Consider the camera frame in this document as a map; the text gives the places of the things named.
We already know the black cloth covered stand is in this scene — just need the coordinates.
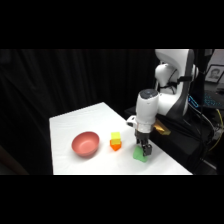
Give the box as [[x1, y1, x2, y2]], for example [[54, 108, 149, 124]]
[[124, 105, 216, 176]]

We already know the teal lit keyboard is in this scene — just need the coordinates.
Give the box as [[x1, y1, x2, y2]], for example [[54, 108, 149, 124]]
[[202, 92, 224, 110]]

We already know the yellowish wrist camera box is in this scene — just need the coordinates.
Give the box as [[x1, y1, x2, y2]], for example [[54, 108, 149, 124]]
[[152, 119, 172, 137]]

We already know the yellow cube block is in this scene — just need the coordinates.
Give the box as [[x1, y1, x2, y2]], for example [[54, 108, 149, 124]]
[[110, 131, 122, 146]]

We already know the yellow cable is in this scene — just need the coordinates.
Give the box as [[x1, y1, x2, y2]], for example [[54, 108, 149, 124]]
[[209, 107, 224, 152]]

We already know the green triangle block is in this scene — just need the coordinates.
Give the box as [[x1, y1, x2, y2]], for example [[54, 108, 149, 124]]
[[132, 146, 149, 164]]

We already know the blue lit keyboard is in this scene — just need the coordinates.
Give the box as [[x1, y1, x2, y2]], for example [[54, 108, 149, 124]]
[[187, 95, 202, 110]]

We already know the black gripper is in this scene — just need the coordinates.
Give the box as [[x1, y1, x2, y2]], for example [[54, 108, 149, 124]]
[[134, 129, 154, 158]]

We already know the pink bowl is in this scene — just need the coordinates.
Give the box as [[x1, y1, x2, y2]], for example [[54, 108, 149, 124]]
[[71, 131, 101, 158]]

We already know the framed portrait picture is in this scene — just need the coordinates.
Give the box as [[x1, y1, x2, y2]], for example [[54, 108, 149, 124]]
[[203, 64, 224, 84]]

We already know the orange block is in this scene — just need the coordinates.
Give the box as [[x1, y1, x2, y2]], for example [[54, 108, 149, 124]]
[[109, 139, 123, 152]]

